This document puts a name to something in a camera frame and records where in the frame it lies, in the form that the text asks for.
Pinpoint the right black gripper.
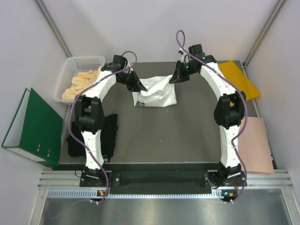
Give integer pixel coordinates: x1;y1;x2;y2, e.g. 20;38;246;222
170;60;197;84

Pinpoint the grey slotted cable duct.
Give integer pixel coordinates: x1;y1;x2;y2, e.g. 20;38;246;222
47;189;234;200

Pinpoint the green ring binder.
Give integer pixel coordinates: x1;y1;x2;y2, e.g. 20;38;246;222
1;89;63;167

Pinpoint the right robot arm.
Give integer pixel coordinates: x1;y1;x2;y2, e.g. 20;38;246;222
169;44;246;188

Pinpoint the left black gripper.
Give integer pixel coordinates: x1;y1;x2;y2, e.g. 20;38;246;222
117;69;147;92

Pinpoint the pink paper sheet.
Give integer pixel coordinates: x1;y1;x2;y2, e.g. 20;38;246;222
238;117;274;174

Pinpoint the orange t shirt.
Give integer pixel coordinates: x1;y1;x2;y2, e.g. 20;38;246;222
61;67;102;100

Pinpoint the black t shirt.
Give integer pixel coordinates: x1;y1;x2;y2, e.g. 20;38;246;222
66;114;118;161

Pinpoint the white plastic basket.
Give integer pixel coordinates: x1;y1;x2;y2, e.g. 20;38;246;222
53;55;105;105

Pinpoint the white t shirt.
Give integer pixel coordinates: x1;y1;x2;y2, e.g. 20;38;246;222
132;75;177;107

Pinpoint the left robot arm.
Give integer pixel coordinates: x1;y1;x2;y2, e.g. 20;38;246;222
71;55;147;187

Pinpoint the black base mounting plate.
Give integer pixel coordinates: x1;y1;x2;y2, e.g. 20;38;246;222
80;171;245;189

